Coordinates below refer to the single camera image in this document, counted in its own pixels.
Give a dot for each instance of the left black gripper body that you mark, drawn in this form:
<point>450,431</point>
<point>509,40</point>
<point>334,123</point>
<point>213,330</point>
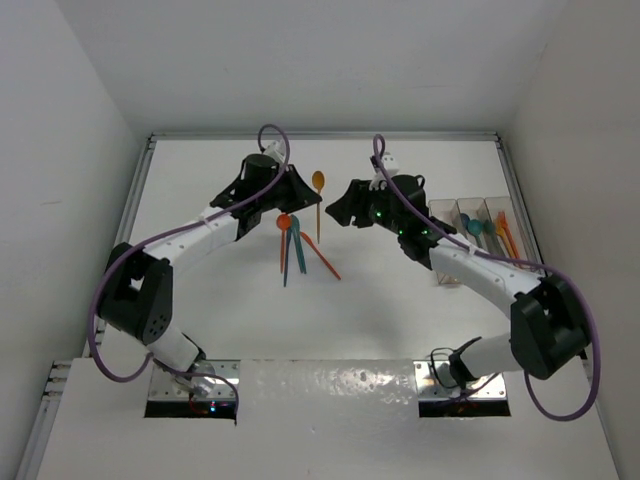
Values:
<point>285,195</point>

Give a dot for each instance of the orange spoon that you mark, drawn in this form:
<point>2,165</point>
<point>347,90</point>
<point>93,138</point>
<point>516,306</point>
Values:
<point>283,222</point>

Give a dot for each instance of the dark blue knife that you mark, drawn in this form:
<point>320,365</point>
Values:
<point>286,256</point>

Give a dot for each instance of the dark blue spoon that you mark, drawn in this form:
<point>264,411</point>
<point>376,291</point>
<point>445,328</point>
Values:
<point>474,227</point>

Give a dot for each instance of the yellow fork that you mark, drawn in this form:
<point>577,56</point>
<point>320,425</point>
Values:
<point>504,235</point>

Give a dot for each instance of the orange fork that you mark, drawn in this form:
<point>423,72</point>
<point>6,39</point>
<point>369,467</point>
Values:
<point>510,235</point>

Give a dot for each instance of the teal spoon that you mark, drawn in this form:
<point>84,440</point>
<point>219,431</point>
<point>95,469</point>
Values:
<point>485,239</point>

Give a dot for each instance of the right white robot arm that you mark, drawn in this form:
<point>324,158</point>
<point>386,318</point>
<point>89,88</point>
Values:
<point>548,325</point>

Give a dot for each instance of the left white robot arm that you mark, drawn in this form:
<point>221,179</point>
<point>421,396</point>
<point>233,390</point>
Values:
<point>137,295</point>

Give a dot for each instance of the clear container left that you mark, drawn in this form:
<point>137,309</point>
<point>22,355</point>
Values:
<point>448,212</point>

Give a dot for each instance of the clear container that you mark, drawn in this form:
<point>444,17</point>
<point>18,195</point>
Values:
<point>507,230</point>
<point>448,212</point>
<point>476,208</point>

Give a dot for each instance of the clear container middle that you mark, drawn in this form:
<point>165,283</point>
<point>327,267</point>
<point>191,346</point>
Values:
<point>476,208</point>

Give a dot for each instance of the clear container right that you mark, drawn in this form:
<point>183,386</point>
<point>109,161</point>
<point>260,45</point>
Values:
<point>507,230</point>

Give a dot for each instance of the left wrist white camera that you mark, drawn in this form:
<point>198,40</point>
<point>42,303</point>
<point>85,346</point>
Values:
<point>276,150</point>

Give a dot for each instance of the wrist white camera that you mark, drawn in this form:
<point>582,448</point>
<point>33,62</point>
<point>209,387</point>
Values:
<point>276,150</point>
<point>390,164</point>

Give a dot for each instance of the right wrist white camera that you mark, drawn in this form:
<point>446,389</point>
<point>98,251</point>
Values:
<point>390,164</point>

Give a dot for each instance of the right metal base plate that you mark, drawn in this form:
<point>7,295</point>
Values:
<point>433,384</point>

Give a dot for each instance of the metal base plate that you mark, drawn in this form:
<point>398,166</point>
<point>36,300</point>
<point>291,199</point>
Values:
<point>206,380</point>
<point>433,384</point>

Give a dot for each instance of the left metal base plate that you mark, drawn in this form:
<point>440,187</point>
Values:
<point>206,380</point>

